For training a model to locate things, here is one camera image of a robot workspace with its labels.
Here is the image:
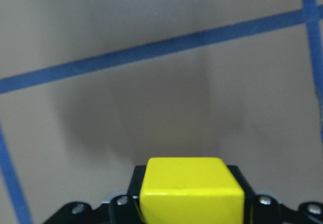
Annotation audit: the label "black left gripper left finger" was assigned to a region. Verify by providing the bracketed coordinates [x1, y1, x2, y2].
[127, 165, 146, 199]

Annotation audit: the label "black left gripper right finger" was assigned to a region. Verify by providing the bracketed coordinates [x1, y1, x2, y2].
[227, 165, 254, 204]

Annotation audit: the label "yellow block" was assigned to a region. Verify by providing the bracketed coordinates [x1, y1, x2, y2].
[139, 157, 245, 223]

